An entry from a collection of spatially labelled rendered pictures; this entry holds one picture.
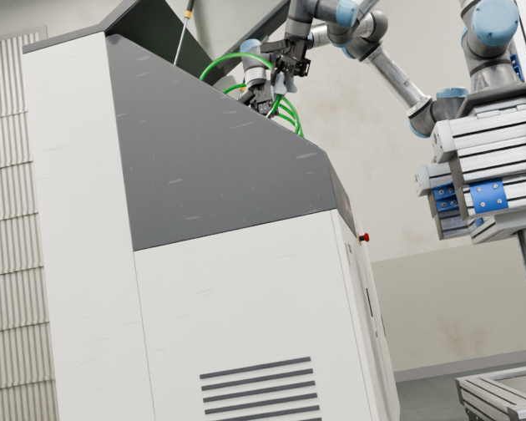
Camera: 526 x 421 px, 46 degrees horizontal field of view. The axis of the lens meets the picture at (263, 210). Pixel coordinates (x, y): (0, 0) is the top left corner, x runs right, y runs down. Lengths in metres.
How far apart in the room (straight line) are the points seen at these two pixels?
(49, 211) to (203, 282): 0.52
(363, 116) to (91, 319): 3.60
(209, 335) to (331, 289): 0.35
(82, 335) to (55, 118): 0.65
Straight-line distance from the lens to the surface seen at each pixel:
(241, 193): 1.67
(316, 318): 1.60
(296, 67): 1.88
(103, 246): 1.80
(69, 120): 1.93
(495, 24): 1.77
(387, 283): 4.77
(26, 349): 5.36
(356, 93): 5.10
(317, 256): 1.60
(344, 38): 1.94
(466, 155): 1.79
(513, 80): 1.87
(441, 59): 5.25
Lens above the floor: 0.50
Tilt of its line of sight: 11 degrees up
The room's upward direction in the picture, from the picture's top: 10 degrees counter-clockwise
